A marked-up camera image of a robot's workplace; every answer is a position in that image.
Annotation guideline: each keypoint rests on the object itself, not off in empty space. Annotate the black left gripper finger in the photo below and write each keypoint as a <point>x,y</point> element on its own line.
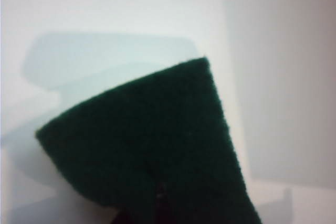
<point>160,208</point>

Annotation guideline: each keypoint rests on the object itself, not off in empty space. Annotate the yellow sponge green scouring pad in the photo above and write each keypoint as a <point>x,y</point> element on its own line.
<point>157,129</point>

